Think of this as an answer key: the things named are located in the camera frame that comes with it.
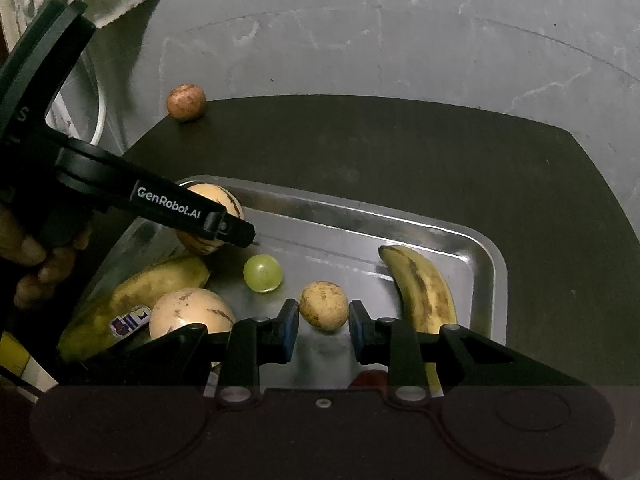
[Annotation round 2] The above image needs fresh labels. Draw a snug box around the metal tray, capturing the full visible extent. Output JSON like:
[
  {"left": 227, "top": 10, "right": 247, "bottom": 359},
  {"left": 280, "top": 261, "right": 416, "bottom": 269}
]
[{"left": 82, "top": 175, "right": 508, "bottom": 391}]

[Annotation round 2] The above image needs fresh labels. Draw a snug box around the red cherry tomato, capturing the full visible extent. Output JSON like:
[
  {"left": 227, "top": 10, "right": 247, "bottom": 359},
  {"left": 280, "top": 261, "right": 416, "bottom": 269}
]
[{"left": 350, "top": 367, "right": 388, "bottom": 388}]

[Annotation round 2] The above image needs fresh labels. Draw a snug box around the spotted banana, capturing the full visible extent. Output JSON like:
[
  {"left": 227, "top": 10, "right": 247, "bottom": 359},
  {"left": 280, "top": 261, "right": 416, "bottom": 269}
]
[{"left": 377, "top": 245, "right": 458, "bottom": 396}]

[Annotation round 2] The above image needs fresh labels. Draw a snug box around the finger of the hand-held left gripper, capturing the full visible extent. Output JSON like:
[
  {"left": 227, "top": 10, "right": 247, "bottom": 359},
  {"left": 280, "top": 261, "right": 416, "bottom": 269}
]
[{"left": 202, "top": 210, "right": 256, "bottom": 248}]

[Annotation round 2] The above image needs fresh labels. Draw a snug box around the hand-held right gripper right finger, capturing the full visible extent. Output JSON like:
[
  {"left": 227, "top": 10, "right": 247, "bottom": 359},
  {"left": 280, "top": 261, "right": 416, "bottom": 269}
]
[{"left": 348, "top": 299, "right": 588, "bottom": 405}]

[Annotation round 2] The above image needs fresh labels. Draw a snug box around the green grape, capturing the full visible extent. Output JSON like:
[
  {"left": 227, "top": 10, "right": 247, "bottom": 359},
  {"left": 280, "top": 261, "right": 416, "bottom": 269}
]
[{"left": 243, "top": 254, "right": 284, "bottom": 294}]

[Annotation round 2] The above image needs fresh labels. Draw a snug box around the yellow sponge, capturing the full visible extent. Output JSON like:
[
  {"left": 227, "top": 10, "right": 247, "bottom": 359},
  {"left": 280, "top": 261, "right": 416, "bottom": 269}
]
[{"left": 0, "top": 332, "right": 31, "bottom": 378}]

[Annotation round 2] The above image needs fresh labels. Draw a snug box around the white hose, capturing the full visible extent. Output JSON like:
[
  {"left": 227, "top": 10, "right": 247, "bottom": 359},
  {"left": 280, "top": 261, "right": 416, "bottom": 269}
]
[{"left": 87, "top": 52, "right": 109, "bottom": 147}]

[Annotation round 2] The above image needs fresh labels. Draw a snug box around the brown round fruit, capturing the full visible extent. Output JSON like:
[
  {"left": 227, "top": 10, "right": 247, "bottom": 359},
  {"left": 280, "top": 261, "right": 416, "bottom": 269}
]
[{"left": 166, "top": 83, "right": 207, "bottom": 122}]

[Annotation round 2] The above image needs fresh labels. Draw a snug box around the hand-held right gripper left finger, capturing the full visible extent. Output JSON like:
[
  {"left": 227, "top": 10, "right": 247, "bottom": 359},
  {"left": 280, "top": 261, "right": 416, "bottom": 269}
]
[{"left": 107, "top": 299, "right": 300, "bottom": 406}]

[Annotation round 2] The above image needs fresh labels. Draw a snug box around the yellow banana with sticker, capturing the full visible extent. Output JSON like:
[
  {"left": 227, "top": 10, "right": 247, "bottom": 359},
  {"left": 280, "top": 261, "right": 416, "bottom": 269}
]
[{"left": 57, "top": 255, "right": 211, "bottom": 363}]

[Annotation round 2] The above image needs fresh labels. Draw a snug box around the person's left hand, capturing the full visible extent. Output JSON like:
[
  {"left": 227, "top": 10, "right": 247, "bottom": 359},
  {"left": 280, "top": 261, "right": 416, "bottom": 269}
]
[{"left": 0, "top": 207, "right": 93, "bottom": 309}]

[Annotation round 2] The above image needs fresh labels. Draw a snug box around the tan longan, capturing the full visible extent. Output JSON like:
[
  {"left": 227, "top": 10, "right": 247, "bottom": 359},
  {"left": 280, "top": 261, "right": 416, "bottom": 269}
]
[{"left": 299, "top": 281, "right": 349, "bottom": 332}]

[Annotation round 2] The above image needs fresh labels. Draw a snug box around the striped pepino melon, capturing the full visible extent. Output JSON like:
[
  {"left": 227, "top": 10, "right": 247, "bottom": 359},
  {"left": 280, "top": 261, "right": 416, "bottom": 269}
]
[
  {"left": 175, "top": 183, "right": 244, "bottom": 257},
  {"left": 149, "top": 287, "right": 237, "bottom": 341}
]

